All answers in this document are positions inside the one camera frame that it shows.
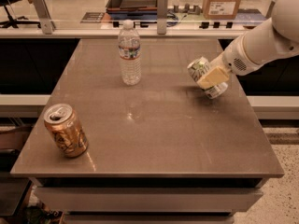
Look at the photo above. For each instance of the white green 7up can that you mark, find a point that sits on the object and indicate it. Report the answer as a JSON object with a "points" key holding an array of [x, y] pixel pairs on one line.
{"points": [[199, 67]]}

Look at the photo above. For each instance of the gold orange soda can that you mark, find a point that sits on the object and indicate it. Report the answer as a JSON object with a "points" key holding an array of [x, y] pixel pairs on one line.
{"points": [[64, 126]]}

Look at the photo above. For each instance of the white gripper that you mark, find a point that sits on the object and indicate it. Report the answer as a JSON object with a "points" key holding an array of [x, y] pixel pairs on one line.
{"points": [[235, 60]]}

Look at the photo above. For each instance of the cardboard box with label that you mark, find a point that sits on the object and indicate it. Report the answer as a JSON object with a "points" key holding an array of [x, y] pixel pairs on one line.
{"points": [[220, 9]]}

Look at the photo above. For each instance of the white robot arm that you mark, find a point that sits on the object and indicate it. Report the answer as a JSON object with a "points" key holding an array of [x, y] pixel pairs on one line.
{"points": [[275, 38]]}

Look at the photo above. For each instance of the middle metal glass post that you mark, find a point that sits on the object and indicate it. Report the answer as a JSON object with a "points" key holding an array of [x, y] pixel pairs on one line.
{"points": [[161, 16]]}

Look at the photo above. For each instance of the left metal glass post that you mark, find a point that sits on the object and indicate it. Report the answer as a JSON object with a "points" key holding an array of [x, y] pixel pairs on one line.
{"points": [[47, 25]]}

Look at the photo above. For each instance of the grey tray bin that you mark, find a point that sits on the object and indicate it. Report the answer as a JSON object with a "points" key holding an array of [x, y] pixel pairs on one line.
{"points": [[134, 0]]}

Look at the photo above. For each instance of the clear plastic water bottle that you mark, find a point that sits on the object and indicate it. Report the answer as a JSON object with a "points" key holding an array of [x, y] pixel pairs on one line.
{"points": [[130, 53]]}

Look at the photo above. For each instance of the grey table with drawers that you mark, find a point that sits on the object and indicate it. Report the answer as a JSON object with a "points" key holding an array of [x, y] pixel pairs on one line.
{"points": [[160, 151]]}

